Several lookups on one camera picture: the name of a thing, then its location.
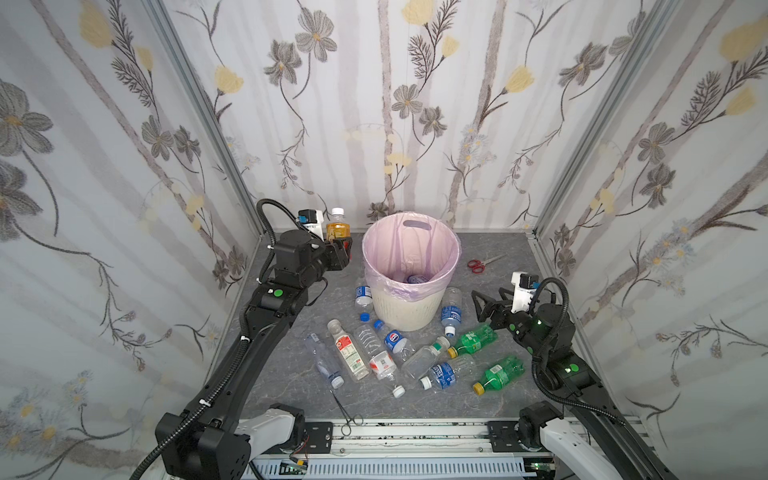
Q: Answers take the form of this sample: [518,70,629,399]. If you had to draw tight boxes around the orange tea bottle white cap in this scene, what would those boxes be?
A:
[326,207,351,240]

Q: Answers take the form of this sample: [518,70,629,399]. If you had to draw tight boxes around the clear bottle blue label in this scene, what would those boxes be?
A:
[406,274,429,284]

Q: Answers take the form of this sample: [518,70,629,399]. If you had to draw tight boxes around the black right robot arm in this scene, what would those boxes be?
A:
[471,275,675,479]

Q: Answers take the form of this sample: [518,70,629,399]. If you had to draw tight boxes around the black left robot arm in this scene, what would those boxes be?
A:
[131,199,353,479]

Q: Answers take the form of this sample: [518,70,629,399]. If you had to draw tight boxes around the blue label bottle by bin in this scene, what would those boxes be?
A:
[355,284,373,309]

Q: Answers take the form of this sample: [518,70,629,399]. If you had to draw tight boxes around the pink bin liner bag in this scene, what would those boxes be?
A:
[362,212,462,302]

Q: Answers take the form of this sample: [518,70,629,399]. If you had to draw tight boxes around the cream plastic waste bin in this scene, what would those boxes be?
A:
[361,211,462,332]

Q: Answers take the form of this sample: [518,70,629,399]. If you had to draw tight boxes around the green soda bottle upper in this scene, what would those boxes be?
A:
[447,324,498,359]

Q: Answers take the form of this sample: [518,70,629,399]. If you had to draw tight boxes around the green soda bottle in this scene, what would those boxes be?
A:
[473,355,525,396]
[447,324,498,359]

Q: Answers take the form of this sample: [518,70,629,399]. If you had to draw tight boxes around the Pocari Sweat bottle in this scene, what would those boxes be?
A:
[440,287,463,339]

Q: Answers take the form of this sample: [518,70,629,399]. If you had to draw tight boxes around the green soda bottle lower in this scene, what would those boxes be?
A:
[473,355,525,396]

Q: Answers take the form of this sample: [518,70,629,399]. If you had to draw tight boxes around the blue label bottle white cap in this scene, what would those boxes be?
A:
[420,355,477,390]

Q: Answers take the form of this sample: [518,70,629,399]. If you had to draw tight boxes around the small clear bottle left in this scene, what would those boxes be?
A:
[305,333,344,390]

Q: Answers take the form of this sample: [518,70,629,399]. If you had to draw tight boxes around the clear bottle green cap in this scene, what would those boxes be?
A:
[403,336,450,380]

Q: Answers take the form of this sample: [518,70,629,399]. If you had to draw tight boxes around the Pepsi label bottle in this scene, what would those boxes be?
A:
[373,319,415,363]

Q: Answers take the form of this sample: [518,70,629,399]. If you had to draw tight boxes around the red white label bottle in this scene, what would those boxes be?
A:
[327,319,369,380]

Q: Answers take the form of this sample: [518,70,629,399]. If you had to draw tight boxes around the clear ribbed water bottle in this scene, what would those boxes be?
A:
[354,323,406,399]

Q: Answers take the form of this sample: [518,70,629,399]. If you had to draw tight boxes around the metal forceps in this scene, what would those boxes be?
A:
[330,389,365,437]

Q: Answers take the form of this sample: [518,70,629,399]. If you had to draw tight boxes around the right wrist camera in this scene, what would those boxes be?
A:
[511,272,539,313]

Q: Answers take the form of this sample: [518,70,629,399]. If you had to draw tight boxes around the red handled scissors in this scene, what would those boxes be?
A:
[467,254,505,274]

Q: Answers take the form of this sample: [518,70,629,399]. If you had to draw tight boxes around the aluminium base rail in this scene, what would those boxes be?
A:
[161,418,661,480]

